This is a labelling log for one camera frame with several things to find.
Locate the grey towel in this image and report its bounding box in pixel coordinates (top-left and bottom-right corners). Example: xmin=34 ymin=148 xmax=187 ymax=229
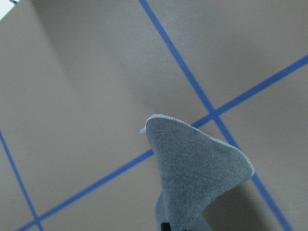
xmin=142 ymin=114 xmax=255 ymax=231

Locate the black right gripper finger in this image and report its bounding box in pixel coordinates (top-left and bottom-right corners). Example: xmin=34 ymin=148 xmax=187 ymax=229
xmin=161 ymin=222 xmax=171 ymax=231

